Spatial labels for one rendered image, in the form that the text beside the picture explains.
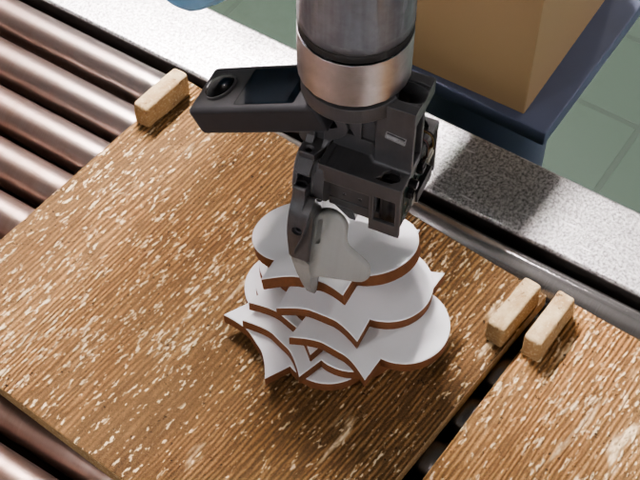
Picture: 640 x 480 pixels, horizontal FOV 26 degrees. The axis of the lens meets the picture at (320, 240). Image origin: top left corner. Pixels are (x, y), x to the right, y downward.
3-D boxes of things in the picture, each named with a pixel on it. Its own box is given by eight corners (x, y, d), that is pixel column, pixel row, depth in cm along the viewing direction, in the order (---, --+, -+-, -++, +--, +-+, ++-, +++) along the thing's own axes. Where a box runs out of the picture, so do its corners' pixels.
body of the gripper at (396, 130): (395, 248, 97) (404, 134, 87) (284, 208, 99) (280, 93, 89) (435, 170, 101) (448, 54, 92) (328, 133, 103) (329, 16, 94)
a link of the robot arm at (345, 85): (276, 44, 86) (330, -38, 90) (277, 94, 90) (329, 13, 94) (388, 81, 84) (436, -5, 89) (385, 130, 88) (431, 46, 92)
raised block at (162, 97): (176, 85, 132) (174, 64, 130) (191, 93, 132) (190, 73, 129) (134, 122, 129) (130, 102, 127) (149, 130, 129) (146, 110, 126)
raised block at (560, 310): (554, 305, 117) (559, 286, 115) (573, 315, 117) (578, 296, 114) (518, 353, 114) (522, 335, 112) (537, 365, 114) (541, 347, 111)
